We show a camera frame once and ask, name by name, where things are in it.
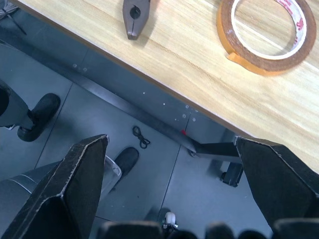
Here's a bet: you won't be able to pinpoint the black cord loop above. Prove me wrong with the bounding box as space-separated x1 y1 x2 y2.
132 125 151 149

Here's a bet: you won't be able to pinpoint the steel pliers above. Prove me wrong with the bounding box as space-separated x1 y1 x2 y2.
122 0 159 41

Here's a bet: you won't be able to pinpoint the brown tape roll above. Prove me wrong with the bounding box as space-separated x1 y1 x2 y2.
216 0 317 77

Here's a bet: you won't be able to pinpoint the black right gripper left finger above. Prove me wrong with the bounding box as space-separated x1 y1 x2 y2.
0 134 110 239

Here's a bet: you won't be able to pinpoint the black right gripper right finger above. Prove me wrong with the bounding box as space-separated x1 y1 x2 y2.
234 135 319 229

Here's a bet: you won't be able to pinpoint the dark metal table frame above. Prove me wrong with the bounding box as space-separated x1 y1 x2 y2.
0 37 246 187

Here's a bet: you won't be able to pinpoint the white caster wheel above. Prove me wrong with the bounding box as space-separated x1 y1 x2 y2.
161 212 179 231

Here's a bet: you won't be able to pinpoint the black robot left foot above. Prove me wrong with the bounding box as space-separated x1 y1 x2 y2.
17 93 61 142

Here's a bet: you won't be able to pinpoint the black robot foot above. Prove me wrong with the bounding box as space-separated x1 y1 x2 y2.
17 93 61 142
109 147 140 192

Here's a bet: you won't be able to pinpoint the black robot right foot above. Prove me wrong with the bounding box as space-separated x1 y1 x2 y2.
109 147 140 192

